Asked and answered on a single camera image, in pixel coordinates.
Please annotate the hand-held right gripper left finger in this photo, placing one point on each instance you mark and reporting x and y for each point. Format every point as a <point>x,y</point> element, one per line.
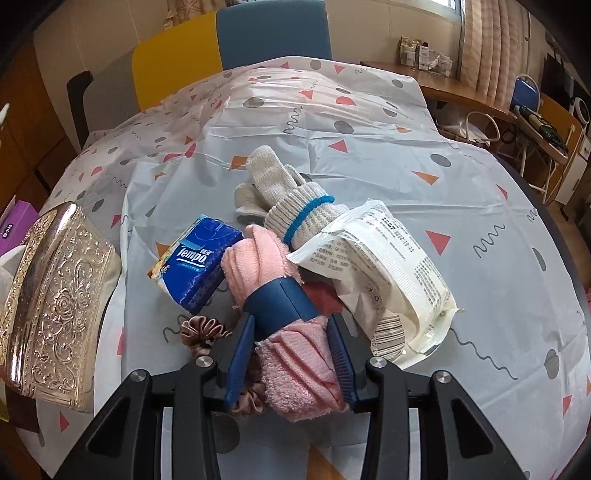
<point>240,355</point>

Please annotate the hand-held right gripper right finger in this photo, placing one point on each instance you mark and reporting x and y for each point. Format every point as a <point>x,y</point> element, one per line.
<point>341,355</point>

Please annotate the pink towel blue band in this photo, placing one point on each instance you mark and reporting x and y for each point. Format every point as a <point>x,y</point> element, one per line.
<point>300,369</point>

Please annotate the white knit gloves blue band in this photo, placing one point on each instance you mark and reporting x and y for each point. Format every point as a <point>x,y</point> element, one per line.
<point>300,212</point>

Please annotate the pink satin scrunchie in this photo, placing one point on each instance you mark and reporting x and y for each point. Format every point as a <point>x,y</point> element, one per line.
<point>203,330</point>

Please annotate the dusty red cloth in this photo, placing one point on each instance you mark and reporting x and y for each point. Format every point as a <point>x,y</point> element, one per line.
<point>323,300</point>

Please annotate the white wet wipes packet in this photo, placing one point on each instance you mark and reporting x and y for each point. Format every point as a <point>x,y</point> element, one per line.
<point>392,277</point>

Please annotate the blue tissue packet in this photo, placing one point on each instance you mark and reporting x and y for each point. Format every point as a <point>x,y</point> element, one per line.
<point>194,263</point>

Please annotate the gold embossed tissue box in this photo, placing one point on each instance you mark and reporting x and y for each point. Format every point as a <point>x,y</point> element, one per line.
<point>60,300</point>

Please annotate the white bag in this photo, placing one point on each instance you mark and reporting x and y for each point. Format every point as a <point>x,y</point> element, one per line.
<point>461,124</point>

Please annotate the purple tissue box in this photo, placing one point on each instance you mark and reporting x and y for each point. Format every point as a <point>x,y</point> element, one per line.
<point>16,221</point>

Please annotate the wooden desk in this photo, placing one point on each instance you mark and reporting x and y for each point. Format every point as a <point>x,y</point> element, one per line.
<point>438,90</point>

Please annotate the grey chair back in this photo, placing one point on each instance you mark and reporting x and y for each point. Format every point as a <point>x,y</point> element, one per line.
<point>111,92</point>

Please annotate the white tray with tools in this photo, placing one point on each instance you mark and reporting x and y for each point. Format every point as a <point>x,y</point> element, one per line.
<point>540,129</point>

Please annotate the wooden wardrobe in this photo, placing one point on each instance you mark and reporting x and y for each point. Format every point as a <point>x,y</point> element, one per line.
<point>27,138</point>

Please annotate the yellow chair back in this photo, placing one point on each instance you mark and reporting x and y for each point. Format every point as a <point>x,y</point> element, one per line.
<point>175,55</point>

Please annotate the clear desk organizer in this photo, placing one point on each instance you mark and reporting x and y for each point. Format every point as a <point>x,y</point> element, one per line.
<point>425,55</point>

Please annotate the blue folding chair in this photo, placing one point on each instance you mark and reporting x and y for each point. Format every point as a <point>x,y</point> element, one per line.
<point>524,92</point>

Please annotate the wooden cabinet white front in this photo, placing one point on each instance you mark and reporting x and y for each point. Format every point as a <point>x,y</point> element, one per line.
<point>558,115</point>

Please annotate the beige patterned curtain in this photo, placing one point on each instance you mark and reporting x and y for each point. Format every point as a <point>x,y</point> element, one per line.
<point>194,5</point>
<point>494,46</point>

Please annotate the white round fan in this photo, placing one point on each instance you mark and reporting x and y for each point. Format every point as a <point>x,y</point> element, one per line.
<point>582,108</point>

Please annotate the black monitor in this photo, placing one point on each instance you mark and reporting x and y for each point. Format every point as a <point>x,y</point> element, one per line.
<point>556,74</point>

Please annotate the large window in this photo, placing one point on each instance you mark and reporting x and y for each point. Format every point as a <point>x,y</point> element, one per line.
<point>457,7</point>

